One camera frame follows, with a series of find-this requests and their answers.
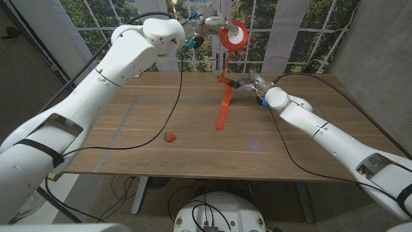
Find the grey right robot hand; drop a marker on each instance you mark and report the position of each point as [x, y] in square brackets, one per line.
[254, 83]

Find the red toy strawberry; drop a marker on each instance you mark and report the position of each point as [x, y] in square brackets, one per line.
[169, 137]

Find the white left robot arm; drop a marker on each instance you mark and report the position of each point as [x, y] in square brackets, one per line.
[96, 90]

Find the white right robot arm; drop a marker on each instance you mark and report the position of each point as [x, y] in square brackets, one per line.
[338, 138]

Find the printed window forest backdrop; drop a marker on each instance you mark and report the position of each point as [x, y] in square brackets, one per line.
[289, 32]

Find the orange ribbon spool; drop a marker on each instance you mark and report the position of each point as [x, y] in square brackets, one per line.
[225, 106]

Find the black round base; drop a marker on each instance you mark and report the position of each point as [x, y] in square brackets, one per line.
[158, 183]

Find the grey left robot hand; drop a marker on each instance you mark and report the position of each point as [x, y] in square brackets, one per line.
[209, 22]

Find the white table leg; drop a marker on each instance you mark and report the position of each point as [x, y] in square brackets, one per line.
[305, 203]
[140, 196]

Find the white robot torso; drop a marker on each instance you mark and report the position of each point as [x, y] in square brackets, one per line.
[222, 212]

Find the grey sneaker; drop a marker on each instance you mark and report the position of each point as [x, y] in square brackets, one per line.
[30, 206]

